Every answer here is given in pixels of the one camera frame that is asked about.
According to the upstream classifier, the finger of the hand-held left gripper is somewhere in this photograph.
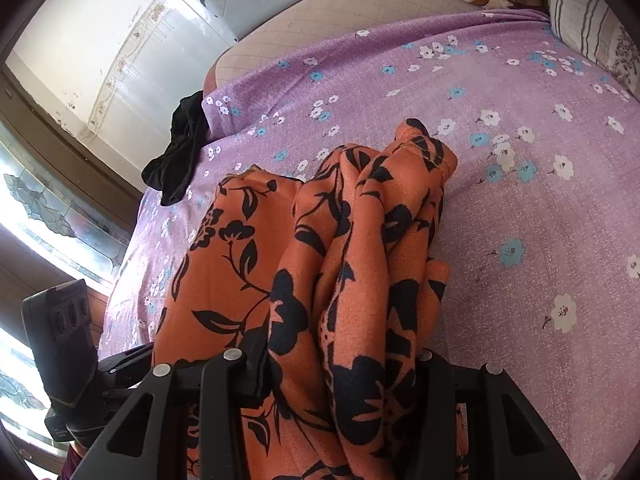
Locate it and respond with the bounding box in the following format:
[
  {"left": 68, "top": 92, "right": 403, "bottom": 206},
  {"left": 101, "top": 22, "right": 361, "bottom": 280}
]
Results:
[{"left": 97, "top": 342, "right": 156, "bottom": 377}]

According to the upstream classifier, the person's left forearm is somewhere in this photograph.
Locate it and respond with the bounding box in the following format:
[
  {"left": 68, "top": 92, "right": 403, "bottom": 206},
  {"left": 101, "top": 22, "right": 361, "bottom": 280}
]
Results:
[{"left": 55, "top": 444, "right": 92, "bottom": 480}]

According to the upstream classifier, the orange black floral garment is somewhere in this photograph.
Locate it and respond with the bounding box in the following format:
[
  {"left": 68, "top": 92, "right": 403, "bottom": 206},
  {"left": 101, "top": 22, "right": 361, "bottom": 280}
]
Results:
[{"left": 152, "top": 119, "right": 459, "bottom": 480}]

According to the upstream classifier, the purple floral bedsheet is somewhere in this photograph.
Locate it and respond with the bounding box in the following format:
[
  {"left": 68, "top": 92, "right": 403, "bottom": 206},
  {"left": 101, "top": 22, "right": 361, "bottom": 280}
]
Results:
[{"left": 97, "top": 7, "right": 640, "bottom": 480}]

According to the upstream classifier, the black cloth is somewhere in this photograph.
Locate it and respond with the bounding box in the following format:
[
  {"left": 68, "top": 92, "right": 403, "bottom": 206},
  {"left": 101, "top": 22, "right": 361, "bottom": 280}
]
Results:
[{"left": 141, "top": 92, "right": 211, "bottom": 207}]

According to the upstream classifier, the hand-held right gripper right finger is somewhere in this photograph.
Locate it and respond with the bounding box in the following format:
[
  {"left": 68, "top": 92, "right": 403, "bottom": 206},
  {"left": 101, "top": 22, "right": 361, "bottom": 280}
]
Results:
[{"left": 400, "top": 347, "right": 581, "bottom": 480}]

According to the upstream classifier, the patterned glass window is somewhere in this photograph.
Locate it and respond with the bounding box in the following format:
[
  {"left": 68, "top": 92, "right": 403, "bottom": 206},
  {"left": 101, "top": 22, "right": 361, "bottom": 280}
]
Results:
[{"left": 0, "top": 120, "right": 132, "bottom": 461}]

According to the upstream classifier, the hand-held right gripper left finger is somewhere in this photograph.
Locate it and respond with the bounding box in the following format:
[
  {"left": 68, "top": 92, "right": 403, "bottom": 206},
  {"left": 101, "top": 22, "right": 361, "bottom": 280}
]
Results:
[{"left": 75, "top": 326, "right": 275, "bottom": 480}]

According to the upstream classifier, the pink quilted mattress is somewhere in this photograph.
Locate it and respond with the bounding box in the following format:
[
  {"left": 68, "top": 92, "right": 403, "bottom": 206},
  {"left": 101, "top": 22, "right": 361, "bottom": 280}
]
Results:
[{"left": 202, "top": 0, "right": 547, "bottom": 98}]

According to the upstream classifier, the glossy white headboard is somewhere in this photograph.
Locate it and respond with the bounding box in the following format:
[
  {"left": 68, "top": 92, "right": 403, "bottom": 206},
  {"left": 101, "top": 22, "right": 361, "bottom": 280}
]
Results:
[{"left": 75, "top": 0, "right": 239, "bottom": 143}]

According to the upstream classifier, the striped pillow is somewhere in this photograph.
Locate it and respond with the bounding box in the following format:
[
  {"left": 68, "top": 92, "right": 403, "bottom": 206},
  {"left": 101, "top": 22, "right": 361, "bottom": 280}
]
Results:
[{"left": 545, "top": 0, "right": 640, "bottom": 92}]

